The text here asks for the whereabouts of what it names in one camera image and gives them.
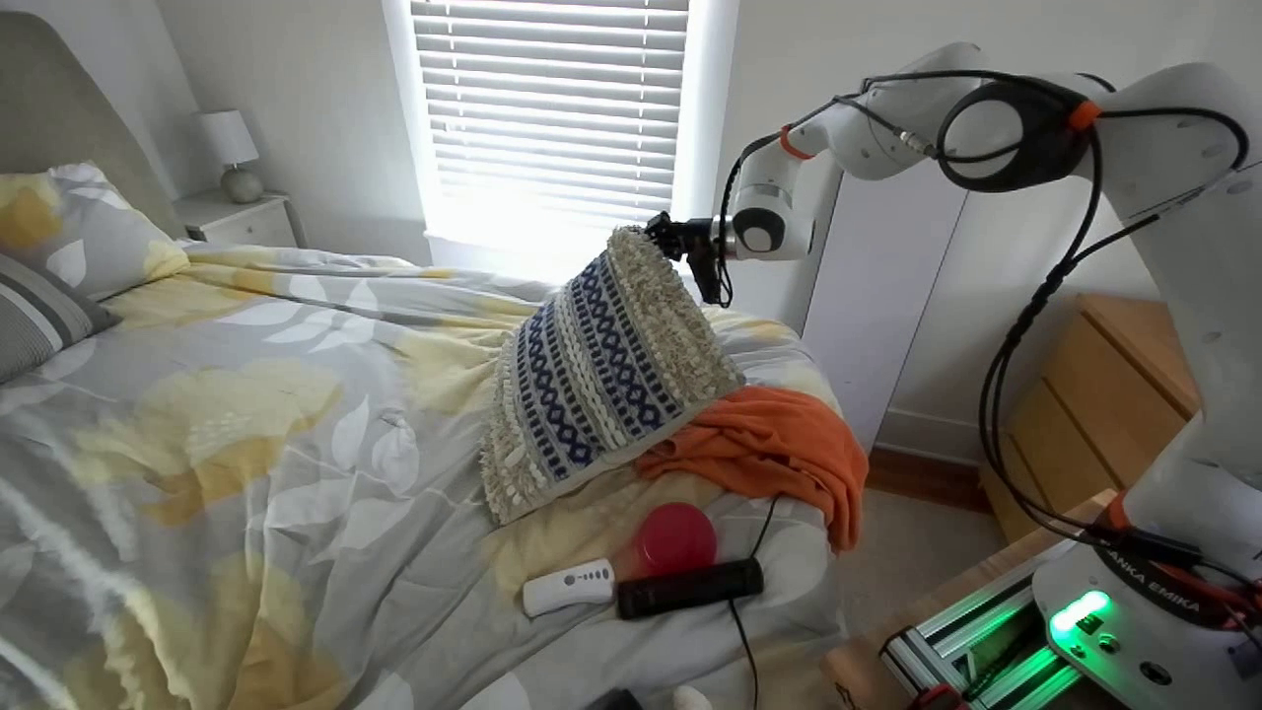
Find red round ball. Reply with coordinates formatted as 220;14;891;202
632;503;719;576

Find thin black cable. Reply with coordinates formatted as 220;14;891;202
722;494;779;710

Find white table lamp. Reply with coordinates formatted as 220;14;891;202
199;112;264;204

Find orange throw blanket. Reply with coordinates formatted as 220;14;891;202
632;388;867;553

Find blue cream woven pillow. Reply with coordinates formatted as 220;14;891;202
481;228;741;526

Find black cylindrical device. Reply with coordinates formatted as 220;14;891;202
615;559;765;621

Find white window blinds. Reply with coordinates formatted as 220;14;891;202
410;0;690;257

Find grey striped pillow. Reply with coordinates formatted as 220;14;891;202
0;252;113;383

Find white nightstand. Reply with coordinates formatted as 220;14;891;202
176;195;297;248

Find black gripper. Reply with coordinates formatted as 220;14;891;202
644;212;732;309

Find grey upholstered headboard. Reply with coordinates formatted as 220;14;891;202
0;14;180;236

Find grey yellow floral duvet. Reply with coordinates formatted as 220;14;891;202
0;248;845;710

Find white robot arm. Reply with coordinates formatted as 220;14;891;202
649;44;1262;549

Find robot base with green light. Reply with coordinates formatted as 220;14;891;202
883;541;1262;710

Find white remote control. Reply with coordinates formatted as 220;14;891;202
521;555;615;621

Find floral bed pillow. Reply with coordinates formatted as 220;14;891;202
0;162;189;299

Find wooden dresser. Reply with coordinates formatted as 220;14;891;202
1001;296;1197;515

